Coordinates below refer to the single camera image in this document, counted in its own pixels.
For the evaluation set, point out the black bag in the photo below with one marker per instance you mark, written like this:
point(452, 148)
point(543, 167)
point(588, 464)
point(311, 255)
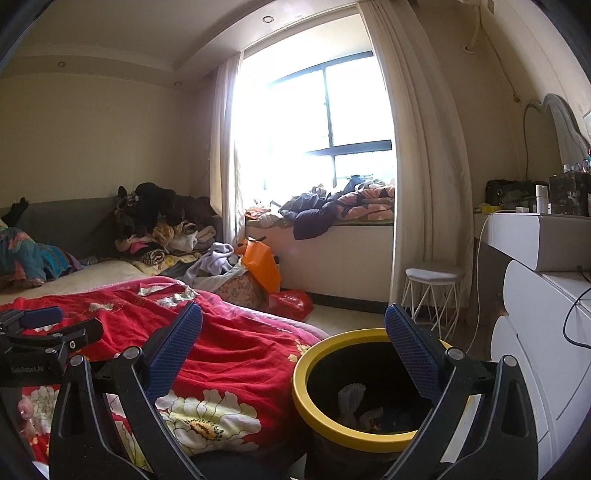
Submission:
point(503, 191)

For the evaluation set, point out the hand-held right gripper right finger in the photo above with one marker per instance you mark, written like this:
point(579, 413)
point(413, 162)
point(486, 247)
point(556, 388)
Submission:
point(413, 350)

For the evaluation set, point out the sheer white curtain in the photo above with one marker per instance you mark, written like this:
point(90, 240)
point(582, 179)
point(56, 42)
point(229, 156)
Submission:
point(224, 147)

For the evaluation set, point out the yellow rimmed black trash bin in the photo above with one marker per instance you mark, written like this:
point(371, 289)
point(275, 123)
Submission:
point(300, 383)

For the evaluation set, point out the white wall pipe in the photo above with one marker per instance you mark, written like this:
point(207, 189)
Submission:
point(475, 27)

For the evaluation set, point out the pile of dark clothes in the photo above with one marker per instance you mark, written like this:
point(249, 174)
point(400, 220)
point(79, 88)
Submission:
point(152, 198)

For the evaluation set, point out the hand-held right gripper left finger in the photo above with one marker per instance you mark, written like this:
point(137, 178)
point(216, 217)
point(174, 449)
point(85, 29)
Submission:
point(173, 346)

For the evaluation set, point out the cream curtain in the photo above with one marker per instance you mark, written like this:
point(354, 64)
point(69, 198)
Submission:
point(429, 161)

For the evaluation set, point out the orange paper bag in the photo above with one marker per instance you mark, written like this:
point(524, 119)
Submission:
point(261, 265)

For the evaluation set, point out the small heap of clothes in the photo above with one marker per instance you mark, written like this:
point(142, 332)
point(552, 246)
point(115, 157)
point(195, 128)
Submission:
point(261, 213)

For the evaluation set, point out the white pleated paper liner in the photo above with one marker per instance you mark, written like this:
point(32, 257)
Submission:
point(351, 397)

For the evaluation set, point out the white drawer chest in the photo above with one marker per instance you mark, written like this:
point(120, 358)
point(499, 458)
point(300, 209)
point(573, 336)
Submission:
point(531, 314)

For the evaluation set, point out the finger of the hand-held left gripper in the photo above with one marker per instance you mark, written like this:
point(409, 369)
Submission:
point(41, 316)
point(78, 330)

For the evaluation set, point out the red plastic shopping bag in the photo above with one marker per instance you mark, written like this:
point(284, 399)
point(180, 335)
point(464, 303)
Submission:
point(291, 302)

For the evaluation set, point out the red floral blanket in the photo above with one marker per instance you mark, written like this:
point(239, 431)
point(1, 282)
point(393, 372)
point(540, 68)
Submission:
point(240, 350)

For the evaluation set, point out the black cloth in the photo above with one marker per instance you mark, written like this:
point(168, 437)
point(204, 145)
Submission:
point(16, 212)

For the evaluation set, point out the orange patterned quilt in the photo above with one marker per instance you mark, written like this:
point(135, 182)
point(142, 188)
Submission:
point(369, 203)

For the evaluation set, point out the white and lilac clothes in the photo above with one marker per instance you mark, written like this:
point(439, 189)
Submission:
point(212, 263)

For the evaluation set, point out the floral storage box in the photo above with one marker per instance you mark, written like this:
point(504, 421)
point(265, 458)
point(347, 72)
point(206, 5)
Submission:
point(240, 290)

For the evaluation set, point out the white dressing table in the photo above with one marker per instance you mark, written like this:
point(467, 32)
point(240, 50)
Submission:
point(531, 240)

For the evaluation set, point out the white window seat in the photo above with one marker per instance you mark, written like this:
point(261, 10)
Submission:
point(341, 263)

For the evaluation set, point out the white bottle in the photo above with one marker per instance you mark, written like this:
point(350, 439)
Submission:
point(542, 198)

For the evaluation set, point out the black framed window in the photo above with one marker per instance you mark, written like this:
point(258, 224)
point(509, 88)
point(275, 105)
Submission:
point(328, 115)

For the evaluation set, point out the dark navy jacket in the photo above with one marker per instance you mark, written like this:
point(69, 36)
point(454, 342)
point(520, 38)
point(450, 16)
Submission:
point(314, 219)

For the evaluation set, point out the grey headboard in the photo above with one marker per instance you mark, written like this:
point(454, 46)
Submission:
point(69, 221)

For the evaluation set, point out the dark patterned box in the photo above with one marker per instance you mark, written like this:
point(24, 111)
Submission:
point(570, 194)

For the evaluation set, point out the small yellow box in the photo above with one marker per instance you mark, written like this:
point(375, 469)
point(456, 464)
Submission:
point(487, 208)

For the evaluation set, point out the beige bed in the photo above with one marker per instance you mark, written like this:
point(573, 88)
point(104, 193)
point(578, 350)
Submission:
point(83, 281)

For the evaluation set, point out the wavy edged mirror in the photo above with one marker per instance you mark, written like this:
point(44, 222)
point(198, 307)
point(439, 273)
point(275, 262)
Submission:
point(558, 134)

